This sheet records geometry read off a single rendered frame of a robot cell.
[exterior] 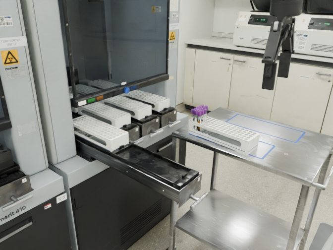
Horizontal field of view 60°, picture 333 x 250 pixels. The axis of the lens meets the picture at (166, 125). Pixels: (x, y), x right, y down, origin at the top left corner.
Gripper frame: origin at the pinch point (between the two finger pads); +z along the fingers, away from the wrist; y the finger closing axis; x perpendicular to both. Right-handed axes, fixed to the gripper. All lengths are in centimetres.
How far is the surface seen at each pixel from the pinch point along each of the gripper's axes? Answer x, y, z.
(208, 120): 33, 25, 30
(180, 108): 175, 220, 118
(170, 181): 25.8, -15.6, 35.2
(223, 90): 116, 223, 84
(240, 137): 15.5, 18.5, 30.6
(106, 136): 60, -11, 30
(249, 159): 9.4, 13.8, 36.5
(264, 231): 5, 39, 92
